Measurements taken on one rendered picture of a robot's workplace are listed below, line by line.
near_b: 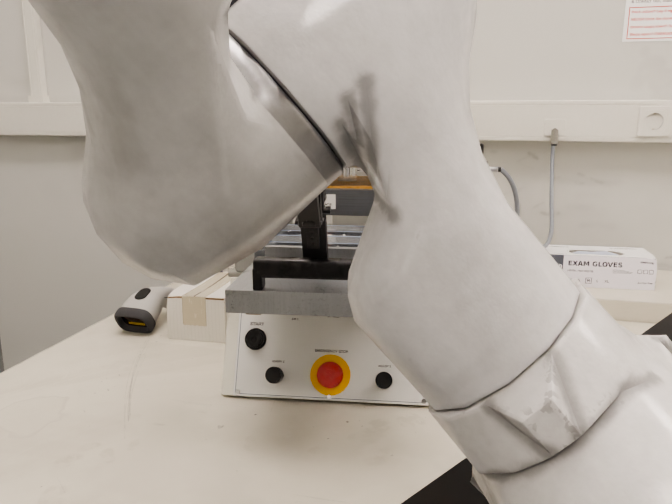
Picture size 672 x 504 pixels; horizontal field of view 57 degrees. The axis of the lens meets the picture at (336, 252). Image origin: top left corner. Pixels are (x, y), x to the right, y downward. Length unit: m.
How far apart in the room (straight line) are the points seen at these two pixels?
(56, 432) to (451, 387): 0.71
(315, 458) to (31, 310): 1.64
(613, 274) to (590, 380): 1.18
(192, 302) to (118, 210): 0.89
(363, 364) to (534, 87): 0.96
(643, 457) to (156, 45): 0.28
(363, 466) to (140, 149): 0.59
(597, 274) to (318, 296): 0.88
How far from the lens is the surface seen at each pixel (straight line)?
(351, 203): 1.05
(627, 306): 1.44
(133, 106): 0.29
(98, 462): 0.88
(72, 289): 2.21
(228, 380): 1.00
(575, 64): 1.69
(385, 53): 0.32
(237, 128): 0.30
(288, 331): 0.98
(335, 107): 0.32
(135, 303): 1.29
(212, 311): 1.20
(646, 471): 0.32
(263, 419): 0.93
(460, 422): 0.35
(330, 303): 0.75
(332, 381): 0.95
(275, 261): 0.75
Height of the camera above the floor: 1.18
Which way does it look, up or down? 13 degrees down
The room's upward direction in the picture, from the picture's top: straight up
